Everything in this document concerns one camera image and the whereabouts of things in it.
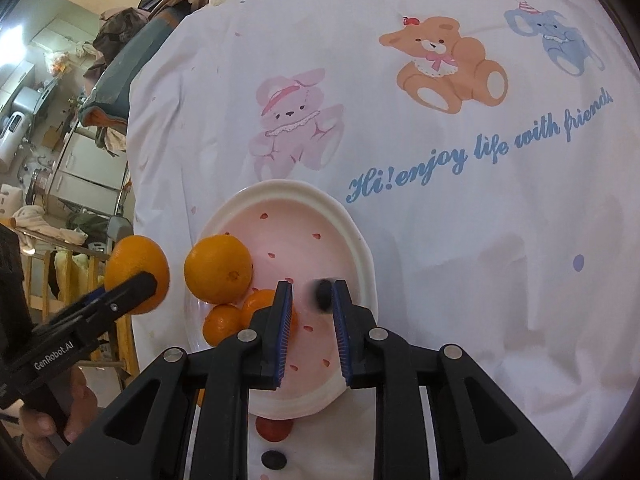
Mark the white floor cabinet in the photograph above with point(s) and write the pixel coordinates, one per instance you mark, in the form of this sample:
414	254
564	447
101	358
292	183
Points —
90	160

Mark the pink strawberry print plate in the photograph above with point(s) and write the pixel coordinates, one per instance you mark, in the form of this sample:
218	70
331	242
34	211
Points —
300	230

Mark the grey flat mop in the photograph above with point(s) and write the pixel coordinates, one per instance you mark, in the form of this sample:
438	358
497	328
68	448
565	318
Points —
121	232

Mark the yellow wooden rack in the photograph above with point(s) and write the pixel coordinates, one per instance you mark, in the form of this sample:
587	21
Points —
45	280

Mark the floral cloth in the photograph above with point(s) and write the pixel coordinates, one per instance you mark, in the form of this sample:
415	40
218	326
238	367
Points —
112	140

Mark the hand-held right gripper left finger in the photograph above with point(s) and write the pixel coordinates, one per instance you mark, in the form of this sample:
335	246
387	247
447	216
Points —
282	332

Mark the medium orange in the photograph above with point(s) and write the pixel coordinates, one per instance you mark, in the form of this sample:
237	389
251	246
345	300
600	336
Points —
257	305

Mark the silver range hood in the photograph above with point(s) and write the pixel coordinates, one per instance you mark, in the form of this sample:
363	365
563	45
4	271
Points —
27	102

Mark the person's left hand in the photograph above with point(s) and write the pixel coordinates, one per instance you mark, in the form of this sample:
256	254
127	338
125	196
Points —
85	400

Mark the ceiling light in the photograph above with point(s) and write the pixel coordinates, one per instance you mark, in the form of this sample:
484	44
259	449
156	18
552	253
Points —
15	37

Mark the red cherry tomato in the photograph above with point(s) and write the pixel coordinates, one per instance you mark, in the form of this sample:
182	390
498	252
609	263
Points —
274	429

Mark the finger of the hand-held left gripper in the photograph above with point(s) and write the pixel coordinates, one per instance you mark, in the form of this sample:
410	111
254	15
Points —
140	287
92	302

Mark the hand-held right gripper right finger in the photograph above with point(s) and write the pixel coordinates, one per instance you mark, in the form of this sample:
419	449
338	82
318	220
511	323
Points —
342	332

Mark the pile of clothes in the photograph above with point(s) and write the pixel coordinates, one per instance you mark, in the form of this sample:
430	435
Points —
150	5

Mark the large orange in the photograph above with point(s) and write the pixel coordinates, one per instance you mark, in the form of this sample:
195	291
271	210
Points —
217	267
135	260

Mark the pale pink towel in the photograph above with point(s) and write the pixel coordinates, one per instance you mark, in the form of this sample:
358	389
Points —
45	225

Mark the white water heater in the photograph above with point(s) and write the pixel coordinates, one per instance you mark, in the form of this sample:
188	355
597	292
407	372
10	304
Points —
12	137

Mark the hanging plastic bag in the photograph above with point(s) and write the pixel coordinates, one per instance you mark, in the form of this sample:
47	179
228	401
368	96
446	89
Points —
56	62

